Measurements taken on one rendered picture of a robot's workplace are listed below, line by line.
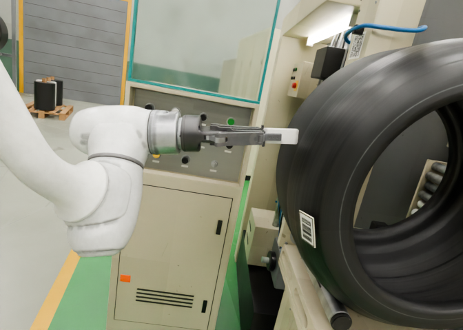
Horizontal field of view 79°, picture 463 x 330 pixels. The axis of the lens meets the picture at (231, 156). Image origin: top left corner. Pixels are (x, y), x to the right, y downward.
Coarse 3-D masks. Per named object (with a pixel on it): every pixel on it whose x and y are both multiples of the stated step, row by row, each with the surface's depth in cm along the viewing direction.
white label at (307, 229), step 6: (300, 210) 53; (300, 216) 53; (306, 216) 51; (300, 222) 53; (306, 222) 52; (312, 222) 50; (300, 228) 54; (306, 228) 52; (312, 228) 50; (306, 234) 53; (312, 234) 51; (306, 240) 53; (312, 240) 51; (312, 246) 52
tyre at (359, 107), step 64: (384, 64) 49; (448, 64) 44; (320, 128) 51; (384, 128) 46; (448, 128) 77; (320, 192) 50; (448, 192) 80; (320, 256) 53; (384, 256) 82; (448, 256) 75; (384, 320) 57; (448, 320) 56
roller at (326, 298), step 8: (304, 264) 79; (312, 280) 71; (320, 288) 67; (320, 296) 65; (328, 296) 64; (328, 304) 62; (336, 304) 61; (328, 312) 61; (336, 312) 59; (344, 312) 59; (336, 320) 58; (344, 320) 58; (336, 328) 59; (344, 328) 59
